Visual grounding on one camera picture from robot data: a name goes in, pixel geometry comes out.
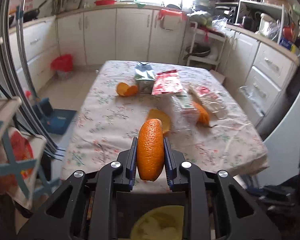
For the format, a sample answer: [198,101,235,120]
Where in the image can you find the red snack wrapper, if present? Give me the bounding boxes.
[152,70,183,95]

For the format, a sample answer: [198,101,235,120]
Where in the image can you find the white kitchen base cabinets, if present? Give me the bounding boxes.
[23,8,299,128]

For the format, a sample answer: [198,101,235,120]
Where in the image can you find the red lined trash bin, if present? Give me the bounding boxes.
[51,54,73,80]

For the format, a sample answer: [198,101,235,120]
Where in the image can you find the clear plastic package green label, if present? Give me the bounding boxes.
[171,90,199,127]

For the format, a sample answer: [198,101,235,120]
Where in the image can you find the black frying pan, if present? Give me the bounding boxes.
[9,0,48,27]

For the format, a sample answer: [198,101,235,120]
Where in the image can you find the white plastic bag red print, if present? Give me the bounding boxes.
[188,83,228,119]

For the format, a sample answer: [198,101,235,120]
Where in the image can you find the white rolling kitchen cart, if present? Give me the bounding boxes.
[179,21,227,70]

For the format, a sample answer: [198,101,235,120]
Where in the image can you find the red bag on cabinet door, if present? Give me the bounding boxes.
[158,9,187,31]

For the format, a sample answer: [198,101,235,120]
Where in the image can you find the cupped orange peel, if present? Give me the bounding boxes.
[147,109,171,135]

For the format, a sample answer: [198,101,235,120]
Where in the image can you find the long orange peel with stem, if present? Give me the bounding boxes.
[192,101,216,128]

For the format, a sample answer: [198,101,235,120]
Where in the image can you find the red bowl with lid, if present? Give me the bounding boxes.
[94,0,117,6]

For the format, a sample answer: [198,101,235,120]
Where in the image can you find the white metal counter shelf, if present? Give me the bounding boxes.
[235,0,289,44]

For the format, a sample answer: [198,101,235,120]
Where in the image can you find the floral tablecloth table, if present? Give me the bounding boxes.
[61,61,268,180]

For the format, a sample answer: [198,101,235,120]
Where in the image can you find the small orange peel pieces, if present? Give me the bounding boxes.
[116,82,138,97]

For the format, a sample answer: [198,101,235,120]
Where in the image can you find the white step stool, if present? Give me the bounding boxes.
[210,69,225,84]

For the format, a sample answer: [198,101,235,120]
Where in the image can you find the yellow plastic basin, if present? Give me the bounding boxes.
[130,205,184,240]

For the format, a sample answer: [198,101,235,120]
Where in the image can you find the white electric kettle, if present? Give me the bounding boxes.
[255,13,277,36]

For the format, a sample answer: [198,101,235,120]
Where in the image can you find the large orange peel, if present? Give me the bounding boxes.
[136,119,164,181]

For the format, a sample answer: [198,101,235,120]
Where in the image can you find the beige blue shoe rack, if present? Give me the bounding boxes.
[0,37,62,210]

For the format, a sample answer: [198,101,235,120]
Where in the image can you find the blue dustpan with brush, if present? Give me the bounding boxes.
[32,98,77,135]

